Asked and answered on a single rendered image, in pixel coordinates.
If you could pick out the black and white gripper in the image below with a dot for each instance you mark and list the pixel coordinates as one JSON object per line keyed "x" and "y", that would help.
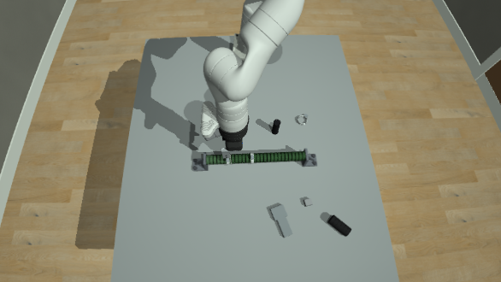
{"x": 232, "y": 131}

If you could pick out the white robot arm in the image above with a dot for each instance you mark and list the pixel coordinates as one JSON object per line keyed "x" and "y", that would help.
{"x": 265, "y": 25}

